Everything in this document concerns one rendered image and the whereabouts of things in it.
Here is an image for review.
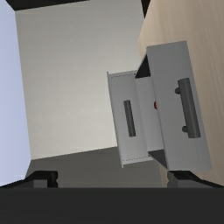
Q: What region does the cabinet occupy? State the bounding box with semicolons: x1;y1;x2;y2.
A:
106;69;155;169

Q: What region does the grey open drawer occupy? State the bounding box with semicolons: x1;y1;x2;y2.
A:
134;40;214;173

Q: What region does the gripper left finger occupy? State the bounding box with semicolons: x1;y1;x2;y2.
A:
17;170;59;189

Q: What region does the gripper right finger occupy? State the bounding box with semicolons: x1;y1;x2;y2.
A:
166;170;208;189

